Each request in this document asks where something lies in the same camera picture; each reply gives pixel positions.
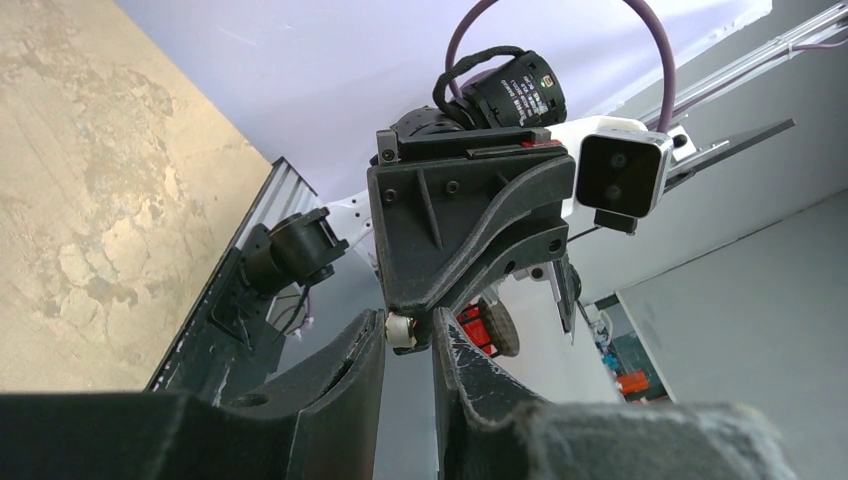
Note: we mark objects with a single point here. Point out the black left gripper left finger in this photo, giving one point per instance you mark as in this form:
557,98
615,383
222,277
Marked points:
318,420

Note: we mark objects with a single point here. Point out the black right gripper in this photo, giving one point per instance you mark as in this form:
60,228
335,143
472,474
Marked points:
447,212

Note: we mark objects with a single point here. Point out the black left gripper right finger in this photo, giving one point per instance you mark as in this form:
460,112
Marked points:
491,426

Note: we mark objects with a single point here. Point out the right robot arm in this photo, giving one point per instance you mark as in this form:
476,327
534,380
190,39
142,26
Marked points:
498,88

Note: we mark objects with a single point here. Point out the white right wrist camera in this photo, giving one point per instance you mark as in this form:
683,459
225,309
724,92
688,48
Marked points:
622,170

